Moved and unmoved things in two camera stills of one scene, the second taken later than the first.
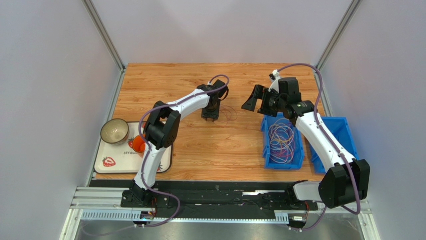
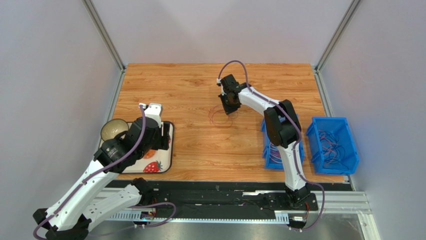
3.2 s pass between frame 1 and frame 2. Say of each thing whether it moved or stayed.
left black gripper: moved
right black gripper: moved
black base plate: stayed
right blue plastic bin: stayed
